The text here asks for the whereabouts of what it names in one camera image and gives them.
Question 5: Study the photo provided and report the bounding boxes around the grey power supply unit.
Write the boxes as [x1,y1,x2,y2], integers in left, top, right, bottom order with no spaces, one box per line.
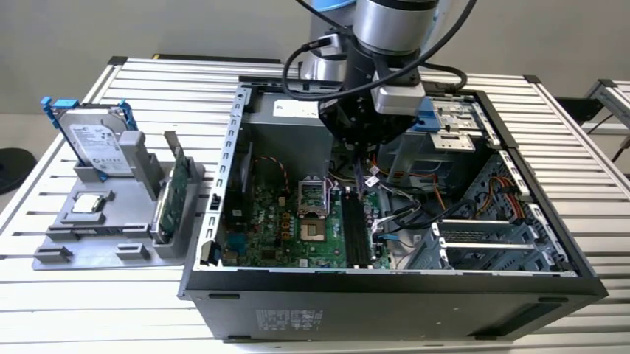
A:
[242,91,339,180]

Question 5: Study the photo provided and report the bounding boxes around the blue plastic bay latch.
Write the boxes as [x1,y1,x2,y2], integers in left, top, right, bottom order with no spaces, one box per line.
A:
[417,96,441,132]

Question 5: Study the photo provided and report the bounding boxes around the silver drive cage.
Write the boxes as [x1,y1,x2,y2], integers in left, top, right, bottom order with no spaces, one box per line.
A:
[376,94,499,187]

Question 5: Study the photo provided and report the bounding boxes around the CPU socket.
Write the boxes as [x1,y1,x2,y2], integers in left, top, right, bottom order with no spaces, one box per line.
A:
[298,217,331,243]

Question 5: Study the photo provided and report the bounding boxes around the black case fan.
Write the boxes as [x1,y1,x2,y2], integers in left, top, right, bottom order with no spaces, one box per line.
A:
[227,142,256,224]

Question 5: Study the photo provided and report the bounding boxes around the green motherboard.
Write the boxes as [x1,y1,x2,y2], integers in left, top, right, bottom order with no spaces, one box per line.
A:
[219,183,395,271]

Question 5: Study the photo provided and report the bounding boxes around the silver disk bay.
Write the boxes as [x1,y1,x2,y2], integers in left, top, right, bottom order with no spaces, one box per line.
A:
[407,218,567,273]

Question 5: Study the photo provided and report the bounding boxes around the green graphics card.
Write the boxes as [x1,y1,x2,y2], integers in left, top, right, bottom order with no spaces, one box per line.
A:
[148,130,198,245]

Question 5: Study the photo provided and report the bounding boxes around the black PC case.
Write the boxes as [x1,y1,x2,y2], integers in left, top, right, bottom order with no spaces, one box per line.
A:
[175,74,611,342]

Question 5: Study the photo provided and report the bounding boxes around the grey parts rack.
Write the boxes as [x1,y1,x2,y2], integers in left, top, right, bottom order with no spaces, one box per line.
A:
[32,131,208,272]

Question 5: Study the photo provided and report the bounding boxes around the aluminium side table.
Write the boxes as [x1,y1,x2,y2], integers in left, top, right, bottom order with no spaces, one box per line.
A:
[554,77,630,134]

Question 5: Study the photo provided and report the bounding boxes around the hard disk in blue carrier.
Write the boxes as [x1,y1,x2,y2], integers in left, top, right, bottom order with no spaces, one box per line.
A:
[41,96,140,182]

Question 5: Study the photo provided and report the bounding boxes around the silver CPU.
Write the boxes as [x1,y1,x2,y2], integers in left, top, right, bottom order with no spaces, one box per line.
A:
[71,193,104,215]

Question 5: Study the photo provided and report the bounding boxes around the black round stand base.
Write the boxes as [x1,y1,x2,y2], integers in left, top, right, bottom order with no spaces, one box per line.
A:
[0,147,39,195]

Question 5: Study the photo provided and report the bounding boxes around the metal socket cover frame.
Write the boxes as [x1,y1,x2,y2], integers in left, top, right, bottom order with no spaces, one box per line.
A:
[298,175,330,217]

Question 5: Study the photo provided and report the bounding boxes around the wire locking lever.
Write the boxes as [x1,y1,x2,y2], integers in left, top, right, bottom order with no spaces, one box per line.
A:
[320,179,332,217]

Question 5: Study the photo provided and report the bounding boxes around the twisted coloured fan wire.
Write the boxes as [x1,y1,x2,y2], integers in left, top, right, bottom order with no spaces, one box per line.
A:
[252,156,292,195]

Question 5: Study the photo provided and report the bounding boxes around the black internal cable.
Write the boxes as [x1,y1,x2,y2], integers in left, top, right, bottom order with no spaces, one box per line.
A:
[380,186,477,239]

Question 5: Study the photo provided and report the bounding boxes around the orange red yellow wire bundle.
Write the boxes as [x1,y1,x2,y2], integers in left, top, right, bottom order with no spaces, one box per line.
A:
[485,175,529,226]

